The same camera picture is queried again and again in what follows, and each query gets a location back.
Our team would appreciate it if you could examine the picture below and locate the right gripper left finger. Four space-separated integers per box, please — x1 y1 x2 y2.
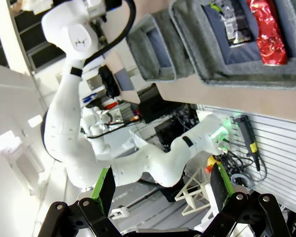
37 167 124 237

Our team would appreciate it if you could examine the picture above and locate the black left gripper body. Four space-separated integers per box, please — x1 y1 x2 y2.
105 0 123 12

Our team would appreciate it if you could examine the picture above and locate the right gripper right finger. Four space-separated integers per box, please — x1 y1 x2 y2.
202 163 292 237

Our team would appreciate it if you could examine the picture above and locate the crushed black drink can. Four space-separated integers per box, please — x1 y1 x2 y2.
209 0 254 47

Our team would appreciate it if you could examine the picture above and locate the crushed red drink can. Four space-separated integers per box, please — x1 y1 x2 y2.
246 0 288 66

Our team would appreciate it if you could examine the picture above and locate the white lattice stand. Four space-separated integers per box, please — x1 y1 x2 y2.
175 170 213 215

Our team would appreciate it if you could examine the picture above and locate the yellow red emergency stop button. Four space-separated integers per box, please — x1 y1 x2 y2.
204 158 218 173

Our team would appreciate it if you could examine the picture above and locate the grey fabric basket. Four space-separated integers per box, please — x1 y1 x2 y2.
126 13 195 82
169 0 296 89

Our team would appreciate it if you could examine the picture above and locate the black handheld enabling device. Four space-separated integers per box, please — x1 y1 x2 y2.
233 116 261 172

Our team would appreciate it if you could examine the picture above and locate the black computer case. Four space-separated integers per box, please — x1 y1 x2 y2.
137 83 185 124

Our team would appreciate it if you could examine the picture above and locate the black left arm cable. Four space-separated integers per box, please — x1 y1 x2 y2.
83 0 137 67

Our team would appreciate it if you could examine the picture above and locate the coiled grey cable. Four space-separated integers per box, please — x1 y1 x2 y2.
230 172 255 190

